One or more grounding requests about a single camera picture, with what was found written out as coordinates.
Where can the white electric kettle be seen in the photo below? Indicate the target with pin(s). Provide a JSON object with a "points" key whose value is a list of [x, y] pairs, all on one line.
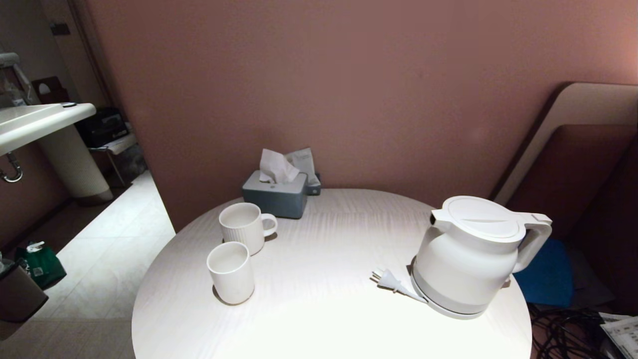
{"points": [[463, 259]]}

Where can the small grey holder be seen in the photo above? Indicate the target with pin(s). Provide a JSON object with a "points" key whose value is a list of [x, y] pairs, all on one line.
{"points": [[314, 189]]}

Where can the white paper packet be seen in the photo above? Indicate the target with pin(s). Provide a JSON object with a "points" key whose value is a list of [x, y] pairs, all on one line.
{"points": [[305, 162]]}

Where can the white tissue sheet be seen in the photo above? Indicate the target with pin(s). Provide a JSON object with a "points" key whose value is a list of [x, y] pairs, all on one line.
{"points": [[274, 167]]}

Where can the grey-blue tissue box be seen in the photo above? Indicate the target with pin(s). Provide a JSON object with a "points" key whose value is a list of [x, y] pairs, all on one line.
{"points": [[274, 199]]}

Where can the smooth white cup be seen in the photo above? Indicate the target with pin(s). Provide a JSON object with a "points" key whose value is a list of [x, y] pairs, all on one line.
{"points": [[232, 279]]}

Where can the round white kettle base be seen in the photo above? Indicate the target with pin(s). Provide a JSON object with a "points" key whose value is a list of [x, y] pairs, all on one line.
{"points": [[448, 314]]}

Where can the grey plastic bag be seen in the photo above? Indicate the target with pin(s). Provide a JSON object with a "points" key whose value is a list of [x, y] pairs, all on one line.
{"points": [[132, 162]]}

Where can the metal-legged stool shelf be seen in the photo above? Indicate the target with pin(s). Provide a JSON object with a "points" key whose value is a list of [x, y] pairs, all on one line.
{"points": [[119, 143]]}

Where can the black box device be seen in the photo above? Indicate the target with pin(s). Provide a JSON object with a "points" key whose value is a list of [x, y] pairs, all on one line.
{"points": [[102, 127]]}

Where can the beige rounded board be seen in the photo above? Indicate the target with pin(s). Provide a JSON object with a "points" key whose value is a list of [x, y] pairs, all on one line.
{"points": [[583, 104]]}

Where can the brown wooden holder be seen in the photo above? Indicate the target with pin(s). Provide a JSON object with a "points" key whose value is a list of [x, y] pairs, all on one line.
{"points": [[55, 94]]}

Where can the green bag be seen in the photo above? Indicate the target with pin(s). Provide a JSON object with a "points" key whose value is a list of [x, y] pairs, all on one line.
{"points": [[45, 269]]}

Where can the white sink basin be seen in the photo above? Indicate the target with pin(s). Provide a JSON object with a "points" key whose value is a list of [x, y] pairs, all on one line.
{"points": [[30, 124]]}

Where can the chrome drain pipe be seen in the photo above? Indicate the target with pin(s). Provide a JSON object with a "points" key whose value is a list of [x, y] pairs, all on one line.
{"points": [[18, 172]]}

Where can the brown waste bin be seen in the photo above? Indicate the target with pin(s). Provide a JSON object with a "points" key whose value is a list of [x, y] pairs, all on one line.
{"points": [[17, 296]]}

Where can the grey faucet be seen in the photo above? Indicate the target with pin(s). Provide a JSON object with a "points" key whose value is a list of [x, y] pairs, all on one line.
{"points": [[7, 59]]}

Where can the printed paper sheet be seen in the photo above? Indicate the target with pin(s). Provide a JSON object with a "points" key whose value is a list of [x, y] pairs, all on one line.
{"points": [[623, 334]]}

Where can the beige sink pedestal column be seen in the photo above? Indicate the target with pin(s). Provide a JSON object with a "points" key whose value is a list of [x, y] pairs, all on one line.
{"points": [[75, 164]]}

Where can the dark wall sign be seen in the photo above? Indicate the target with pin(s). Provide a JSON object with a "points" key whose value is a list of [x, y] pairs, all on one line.
{"points": [[60, 29]]}

